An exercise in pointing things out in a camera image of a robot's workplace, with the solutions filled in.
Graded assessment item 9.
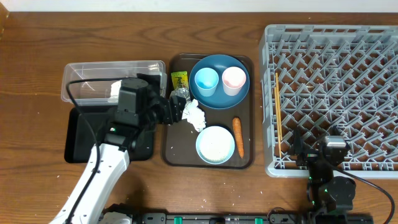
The wooden chopstick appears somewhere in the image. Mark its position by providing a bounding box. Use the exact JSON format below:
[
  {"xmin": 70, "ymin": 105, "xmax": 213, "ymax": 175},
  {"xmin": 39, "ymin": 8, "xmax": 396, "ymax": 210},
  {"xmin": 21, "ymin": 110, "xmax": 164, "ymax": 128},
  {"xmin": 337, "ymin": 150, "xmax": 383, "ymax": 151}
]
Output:
[
  {"xmin": 275, "ymin": 72, "xmax": 282, "ymax": 143},
  {"xmin": 274, "ymin": 86, "xmax": 282, "ymax": 160}
]

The pink cup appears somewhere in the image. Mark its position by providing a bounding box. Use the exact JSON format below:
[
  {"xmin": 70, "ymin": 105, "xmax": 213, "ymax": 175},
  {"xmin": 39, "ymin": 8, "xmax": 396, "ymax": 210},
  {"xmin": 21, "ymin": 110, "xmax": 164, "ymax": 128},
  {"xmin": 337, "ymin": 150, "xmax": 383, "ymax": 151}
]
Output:
[{"xmin": 222, "ymin": 67, "xmax": 246, "ymax": 96}]

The orange carrot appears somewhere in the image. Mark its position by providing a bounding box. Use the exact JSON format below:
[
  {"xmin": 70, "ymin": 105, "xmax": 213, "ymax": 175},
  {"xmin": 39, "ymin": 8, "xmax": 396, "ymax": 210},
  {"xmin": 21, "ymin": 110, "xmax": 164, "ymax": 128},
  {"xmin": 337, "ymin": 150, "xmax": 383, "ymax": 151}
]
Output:
[{"xmin": 233, "ymin": 117, "xmax": 244, "ymax": 158}]

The dark blue plate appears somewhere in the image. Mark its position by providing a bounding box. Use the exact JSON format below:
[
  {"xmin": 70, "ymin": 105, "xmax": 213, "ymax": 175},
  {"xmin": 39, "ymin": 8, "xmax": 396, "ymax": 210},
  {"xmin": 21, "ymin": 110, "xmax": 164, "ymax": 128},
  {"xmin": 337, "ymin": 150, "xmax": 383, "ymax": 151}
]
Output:
[{"xmin": 188, "ymin": 54, "xmax": 251, "ymax": 110}]

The light blue cup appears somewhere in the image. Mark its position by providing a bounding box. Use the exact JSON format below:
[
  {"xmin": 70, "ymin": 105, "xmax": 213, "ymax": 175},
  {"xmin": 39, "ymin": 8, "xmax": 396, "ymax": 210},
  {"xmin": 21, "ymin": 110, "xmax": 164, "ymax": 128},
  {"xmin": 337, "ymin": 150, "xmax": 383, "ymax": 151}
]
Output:
[{"xmin": 194, "ymin": 68, "xmax": 219, "ymax": 97}]

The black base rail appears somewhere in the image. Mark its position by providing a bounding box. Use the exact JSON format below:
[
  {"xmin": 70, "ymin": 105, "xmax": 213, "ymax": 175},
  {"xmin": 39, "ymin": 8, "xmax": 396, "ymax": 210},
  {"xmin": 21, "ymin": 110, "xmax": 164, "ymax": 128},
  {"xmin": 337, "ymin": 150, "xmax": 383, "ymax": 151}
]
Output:
[{"xmin": 132, "ymin": 212, "xmax": 374, "ymax": 224}]

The white tissue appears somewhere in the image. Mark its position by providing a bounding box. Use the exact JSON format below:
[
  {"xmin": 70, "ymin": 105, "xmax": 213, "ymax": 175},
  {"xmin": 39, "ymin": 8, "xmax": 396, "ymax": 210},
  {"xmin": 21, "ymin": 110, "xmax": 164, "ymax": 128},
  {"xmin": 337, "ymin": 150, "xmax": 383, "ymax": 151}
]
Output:
[
  {"xmin": 108, "ymin": 80, "xmax": 121, "ymax": 103},
  {"xmin": 182, "ymin": 99, "xmax": 206, "ymax": 133}
]

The yellow green snack wrapper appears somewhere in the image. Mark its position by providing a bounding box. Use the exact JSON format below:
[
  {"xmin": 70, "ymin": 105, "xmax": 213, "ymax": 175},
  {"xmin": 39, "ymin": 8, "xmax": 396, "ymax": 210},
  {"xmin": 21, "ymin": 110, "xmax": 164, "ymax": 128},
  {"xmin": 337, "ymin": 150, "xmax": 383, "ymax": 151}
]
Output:
[{"xmin": 170, "ymin": 71, "xmax": 191, "ymax": 103}]

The clear plastic bin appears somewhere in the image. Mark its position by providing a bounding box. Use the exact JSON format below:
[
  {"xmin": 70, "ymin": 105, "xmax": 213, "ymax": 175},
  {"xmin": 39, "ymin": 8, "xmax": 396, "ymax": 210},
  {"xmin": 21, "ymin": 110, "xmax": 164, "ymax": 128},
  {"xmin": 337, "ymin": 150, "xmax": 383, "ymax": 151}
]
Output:
[{"xmin": 61, "ymin": 60, "xmax": 167, "ymax": 106}]

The light blue bowl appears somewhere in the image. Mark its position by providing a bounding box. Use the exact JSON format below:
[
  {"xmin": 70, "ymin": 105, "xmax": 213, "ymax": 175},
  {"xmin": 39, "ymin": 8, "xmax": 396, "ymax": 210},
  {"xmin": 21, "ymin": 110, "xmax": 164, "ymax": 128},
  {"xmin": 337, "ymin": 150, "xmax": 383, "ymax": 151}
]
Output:
[{"xmin": 195, "ymin": 126, "xmax": 235, "ymax": 165}]

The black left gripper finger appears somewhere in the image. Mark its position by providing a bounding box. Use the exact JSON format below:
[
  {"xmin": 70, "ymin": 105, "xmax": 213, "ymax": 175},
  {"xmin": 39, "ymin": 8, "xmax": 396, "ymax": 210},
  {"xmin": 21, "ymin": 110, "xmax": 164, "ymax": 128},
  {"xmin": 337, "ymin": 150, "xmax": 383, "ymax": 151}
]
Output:
[
  {"xmin": 137, "ymin": 73, "xmax": 161, "ymax": 93},
  {"xmin": 170, "ymin": 96, "xmax": 186, "ymax": 123}
]

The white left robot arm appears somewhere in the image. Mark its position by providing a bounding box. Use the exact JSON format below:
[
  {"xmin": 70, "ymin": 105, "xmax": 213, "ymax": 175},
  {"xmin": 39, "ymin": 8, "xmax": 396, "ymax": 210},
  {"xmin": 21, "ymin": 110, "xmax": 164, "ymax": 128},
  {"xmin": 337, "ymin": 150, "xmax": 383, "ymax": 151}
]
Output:
[{"xmin": 52, "ymin": 77, "xmax": 186, "ymax": 223}]

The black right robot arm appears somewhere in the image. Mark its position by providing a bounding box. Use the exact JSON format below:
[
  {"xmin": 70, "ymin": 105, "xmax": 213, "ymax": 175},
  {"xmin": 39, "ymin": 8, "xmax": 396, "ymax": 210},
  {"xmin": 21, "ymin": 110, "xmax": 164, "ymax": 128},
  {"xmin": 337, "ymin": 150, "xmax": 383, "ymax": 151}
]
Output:
[{"xmin": 289, "ymin": 128, "xmax": 356, "ymax": 223}]

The brown serving tray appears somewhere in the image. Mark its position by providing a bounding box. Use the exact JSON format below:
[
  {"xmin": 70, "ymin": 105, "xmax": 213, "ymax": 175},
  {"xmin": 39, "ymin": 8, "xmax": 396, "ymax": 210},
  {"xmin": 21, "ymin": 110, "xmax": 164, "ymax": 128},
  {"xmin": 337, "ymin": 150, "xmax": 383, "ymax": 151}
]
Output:
[{"xmin": 162, "ymin": 54, "xmax": 255, "ymax": 169}]

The grey dishwasher rack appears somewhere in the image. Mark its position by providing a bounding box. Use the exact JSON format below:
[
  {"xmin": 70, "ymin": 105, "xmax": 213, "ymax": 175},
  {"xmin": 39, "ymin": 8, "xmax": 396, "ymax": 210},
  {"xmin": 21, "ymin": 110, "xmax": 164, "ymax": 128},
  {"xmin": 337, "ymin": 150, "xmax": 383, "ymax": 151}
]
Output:
[{"xmin": 259, "ymin": 24, "xmax": 397, "ymax": 179}]

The black tray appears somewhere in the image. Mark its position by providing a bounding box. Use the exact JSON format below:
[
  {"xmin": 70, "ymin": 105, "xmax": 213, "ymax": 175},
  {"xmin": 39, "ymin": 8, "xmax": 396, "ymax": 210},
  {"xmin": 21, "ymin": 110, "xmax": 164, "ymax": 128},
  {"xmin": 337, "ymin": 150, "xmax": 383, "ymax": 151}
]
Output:
[{"xmin": 64, "ymin": 106, "xmax": 154, "ymax": 163}]

